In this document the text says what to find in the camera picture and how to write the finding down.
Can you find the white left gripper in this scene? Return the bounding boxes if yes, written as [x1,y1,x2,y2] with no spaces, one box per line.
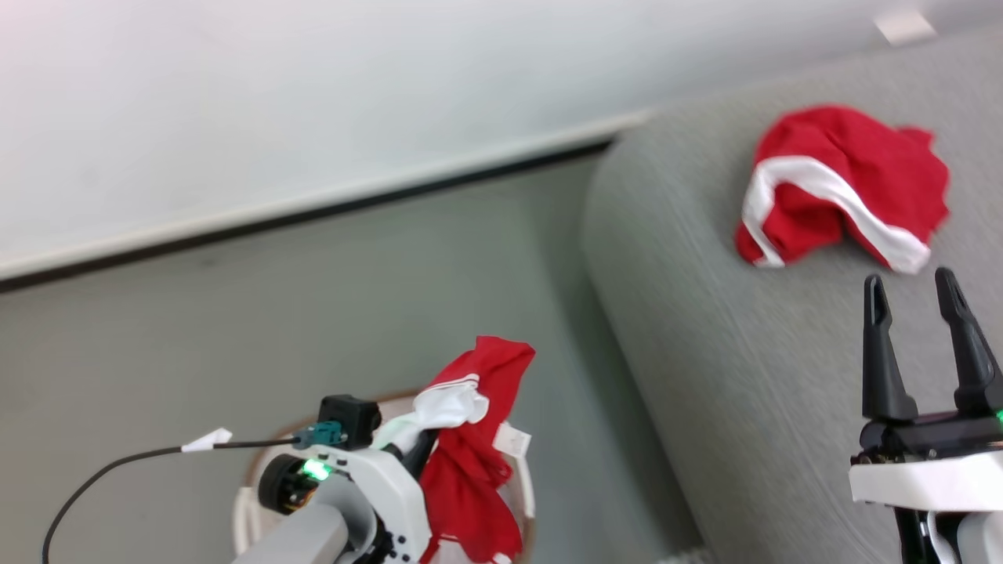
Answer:
[310,428,439,564]

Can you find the black cable with white tag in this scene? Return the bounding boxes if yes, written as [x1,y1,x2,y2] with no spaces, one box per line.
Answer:
[42,421,346,564]

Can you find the red shorts with white stripe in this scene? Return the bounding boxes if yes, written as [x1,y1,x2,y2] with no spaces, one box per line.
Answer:
[734,104,951,276]

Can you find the white and black baseboard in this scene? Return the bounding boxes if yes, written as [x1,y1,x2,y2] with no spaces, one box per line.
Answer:
[0,108,655,295]

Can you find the red white jersey with label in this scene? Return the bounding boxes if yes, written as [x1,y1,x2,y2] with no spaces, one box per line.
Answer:
[382,335,538,564]

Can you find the grey fabric sofa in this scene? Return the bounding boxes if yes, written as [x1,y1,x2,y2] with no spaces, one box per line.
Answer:
[581,23,1003,564]

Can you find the white plastic laundry basket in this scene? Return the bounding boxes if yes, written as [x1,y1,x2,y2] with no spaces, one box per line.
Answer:
[232,390,538,564]

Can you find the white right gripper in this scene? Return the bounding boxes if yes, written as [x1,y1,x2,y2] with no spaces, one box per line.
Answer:
[849,267,1003,515]

